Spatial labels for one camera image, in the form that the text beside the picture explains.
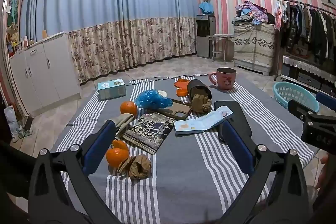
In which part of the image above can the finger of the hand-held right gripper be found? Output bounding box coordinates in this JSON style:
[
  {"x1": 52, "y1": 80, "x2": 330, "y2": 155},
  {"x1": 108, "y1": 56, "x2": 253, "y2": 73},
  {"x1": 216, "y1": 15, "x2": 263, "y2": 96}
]
[
  {"x1": 315, "y1": 91, "x2": 336, "y2": 111},
  {"x1": 287, "y1": 99, "x2": 319, "y2": 122}
]

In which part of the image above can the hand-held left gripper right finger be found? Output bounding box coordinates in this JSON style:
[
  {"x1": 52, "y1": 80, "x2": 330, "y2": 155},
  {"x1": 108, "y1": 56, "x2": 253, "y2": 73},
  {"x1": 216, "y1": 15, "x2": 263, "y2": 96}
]
[{"x1": 218, "y1": 120, "x2": 311, "y2": 224}]

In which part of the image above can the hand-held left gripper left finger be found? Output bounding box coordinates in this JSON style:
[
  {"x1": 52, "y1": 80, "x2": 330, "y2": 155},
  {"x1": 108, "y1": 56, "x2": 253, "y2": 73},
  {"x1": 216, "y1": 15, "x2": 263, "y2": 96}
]
[{"x1": 28, "y1": 120, "x2": 124, "y2": 224}]

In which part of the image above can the teal plastic basket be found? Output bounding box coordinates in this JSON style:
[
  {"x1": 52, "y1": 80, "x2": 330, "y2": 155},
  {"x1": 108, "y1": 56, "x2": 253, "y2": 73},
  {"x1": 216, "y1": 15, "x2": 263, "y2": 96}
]
[{"x1": 273, "y1": 81, "x2": 320, "y2": 113}]

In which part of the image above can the brown paper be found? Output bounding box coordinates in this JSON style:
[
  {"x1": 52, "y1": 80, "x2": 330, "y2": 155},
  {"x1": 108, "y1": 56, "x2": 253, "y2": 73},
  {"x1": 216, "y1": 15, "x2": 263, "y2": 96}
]
[
  {"x1": 190, "y1": 94, "x2": 213, "y2": 114},
  {"x1": 117, "y1": 154, "x2": 153, "y2": 180}
]

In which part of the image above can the black cup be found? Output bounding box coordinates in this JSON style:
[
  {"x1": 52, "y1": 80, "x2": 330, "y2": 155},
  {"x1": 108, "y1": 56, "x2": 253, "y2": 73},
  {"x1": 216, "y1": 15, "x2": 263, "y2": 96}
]
[{"x1": 187, "y1": 79, "x2": 213, "y2": 100}]

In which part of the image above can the person's right hand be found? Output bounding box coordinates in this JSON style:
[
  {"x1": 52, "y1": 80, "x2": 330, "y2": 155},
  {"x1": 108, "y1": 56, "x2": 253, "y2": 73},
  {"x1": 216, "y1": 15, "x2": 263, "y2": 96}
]
[{"x1": 315, "y1": 153, "x2": 331, "y2": 189}]

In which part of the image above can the tangerine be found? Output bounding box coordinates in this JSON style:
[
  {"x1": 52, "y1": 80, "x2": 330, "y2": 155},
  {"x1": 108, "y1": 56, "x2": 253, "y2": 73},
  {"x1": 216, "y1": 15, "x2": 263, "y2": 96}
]
[
  {"x1": 112, "y1": 139, "x2": 129, "y2": 151},
  {"x1": 105, "y1": 147, "x2": 130, "y2": 169},
  {"x1": 120, "y1": 101, "x2": 138, "y2": 117}
]

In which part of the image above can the beige glove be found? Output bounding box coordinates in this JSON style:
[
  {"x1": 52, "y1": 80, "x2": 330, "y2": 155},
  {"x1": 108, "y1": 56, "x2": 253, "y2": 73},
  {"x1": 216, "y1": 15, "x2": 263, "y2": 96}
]
[{"x1": 113, "y1": 113, "x2": 135, "y2": 139}]

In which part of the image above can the black case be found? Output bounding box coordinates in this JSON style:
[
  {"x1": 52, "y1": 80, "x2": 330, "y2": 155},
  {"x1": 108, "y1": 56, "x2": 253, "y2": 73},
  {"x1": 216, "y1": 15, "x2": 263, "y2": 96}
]
[{"x1": 214, "y1": 101, "x2": 253, "y2": 144}]

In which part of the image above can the low shelf with lace cover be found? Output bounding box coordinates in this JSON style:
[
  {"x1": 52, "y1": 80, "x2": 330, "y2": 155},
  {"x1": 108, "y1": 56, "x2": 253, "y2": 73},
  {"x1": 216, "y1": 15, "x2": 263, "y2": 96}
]
[{"x1": 280, "y1": 55, "x2": 336, "y2": 96}]

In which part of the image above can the light blue booklet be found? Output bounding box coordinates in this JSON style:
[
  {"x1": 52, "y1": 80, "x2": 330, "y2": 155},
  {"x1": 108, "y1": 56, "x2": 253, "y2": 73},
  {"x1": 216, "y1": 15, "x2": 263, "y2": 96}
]
[{"x1": 174, "y1": 106, "x2": 234, "y2": 138}]

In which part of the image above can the dark printed book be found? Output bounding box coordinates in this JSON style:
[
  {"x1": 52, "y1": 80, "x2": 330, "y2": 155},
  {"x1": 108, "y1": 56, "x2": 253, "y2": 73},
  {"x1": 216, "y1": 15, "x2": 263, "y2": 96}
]
[{"x1": 122, "y1": 112, "x2": 176, "y2": 156}]

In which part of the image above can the teal tissue box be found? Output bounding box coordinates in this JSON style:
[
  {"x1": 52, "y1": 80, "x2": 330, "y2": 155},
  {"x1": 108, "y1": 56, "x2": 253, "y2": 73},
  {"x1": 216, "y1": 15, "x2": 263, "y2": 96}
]
[{"x1": 97, "y1": 78, "x2": 127, "y2": 101}]

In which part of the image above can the grey striped tablecloth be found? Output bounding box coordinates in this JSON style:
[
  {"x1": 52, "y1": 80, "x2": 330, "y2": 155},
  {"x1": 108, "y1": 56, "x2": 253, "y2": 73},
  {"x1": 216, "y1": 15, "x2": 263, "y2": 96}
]
[{"x1": 50, "y1": 73, "x2": 319, "y2": 224}]

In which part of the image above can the pink cup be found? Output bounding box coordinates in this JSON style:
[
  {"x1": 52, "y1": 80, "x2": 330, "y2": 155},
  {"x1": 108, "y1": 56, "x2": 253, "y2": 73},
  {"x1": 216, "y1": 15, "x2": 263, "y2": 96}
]
[{"x1": 209, "y1": 67, "x2": 237, "y2": 90}]

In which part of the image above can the blue plastic bag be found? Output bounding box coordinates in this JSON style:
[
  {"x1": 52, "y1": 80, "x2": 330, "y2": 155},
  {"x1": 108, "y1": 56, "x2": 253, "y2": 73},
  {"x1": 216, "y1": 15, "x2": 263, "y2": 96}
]
[{"x1": 135, "y1": 89, "x2": 174, "y2": 109}]

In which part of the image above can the brown phone case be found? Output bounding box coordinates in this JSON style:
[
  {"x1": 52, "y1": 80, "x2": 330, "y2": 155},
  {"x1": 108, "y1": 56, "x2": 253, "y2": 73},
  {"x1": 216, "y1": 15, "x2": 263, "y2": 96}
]
[{"x1": 156, "y1": 98, "x2": 193, "y2": 121}]

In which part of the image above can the rack of hanging clothes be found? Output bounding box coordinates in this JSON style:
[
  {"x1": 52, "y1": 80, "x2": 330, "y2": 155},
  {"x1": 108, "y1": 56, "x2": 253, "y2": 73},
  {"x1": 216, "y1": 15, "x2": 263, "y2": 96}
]
[{"x1": 274, "y1": 0, "x2": 336, "y2": 62}]

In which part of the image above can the cabinet with patterned cover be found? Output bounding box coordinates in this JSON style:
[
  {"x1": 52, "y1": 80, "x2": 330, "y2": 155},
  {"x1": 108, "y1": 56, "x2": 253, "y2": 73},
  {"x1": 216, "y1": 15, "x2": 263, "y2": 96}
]
[{"x1": 233, "y1": 22, "x2": 276, "y2": 76}]

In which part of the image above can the white plastic bag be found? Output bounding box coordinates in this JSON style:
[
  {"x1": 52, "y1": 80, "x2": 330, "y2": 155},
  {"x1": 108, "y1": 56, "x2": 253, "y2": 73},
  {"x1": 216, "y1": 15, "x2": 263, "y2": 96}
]
[{"x1": 4, "y1": 106, "x2": 32, "y2": 139}]

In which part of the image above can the pink hanging bag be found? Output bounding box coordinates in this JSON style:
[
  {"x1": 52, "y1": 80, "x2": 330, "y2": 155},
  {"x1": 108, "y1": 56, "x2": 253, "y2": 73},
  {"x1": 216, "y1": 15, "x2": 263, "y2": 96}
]
[{"x1": 274, "y1": 7, "x2": 283, "y2": 30}]

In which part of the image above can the white cabinet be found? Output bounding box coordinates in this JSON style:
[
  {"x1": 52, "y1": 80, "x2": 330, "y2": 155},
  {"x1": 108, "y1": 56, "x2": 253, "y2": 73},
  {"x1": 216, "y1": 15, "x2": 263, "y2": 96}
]
[{"x1": 8, "y1": 32, "x2": 82, "y2": 115}]

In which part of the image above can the small folding table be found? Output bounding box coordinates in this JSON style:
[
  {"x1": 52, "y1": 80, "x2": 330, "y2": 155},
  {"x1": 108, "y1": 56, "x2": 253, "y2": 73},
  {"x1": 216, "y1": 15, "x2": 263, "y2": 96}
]
[{"x1": 206, "y1": 34, "x2": 234, "y2": 63}]

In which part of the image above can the pile of clothes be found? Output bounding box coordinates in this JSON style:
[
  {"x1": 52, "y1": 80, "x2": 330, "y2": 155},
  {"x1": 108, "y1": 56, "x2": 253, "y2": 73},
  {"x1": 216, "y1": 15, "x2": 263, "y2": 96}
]
[{"x1": 231, "y1": 1, "x2": 276, "y2": 25}]

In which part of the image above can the grey water dispenser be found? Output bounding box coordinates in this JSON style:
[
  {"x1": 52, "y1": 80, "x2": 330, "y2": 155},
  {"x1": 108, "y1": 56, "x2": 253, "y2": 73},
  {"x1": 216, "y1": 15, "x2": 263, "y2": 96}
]
[{"x1": 196, "y1": 15, "x2": 216, "y2": 59}]

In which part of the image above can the blue floral curtain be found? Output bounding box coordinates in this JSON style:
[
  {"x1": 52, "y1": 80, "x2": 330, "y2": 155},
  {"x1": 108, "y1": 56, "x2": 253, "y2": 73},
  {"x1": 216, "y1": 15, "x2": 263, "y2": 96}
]
[{"x1": 20, "y1": 0, "x2": 197, "y2": 83}]

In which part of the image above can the blue cloth bundle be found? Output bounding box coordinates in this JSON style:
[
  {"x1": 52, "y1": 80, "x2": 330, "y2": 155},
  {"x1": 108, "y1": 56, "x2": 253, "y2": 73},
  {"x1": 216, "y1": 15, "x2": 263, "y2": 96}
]
[{"x1": 199, "y1": 2, "x2": 214, "y2": 15}]

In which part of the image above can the green wall poster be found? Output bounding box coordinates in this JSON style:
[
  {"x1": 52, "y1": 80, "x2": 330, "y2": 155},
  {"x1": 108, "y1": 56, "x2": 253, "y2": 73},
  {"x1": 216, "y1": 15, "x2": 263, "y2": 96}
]
[{"x1": 7, "y1": 0, "x2": 21, "y2": 28}]

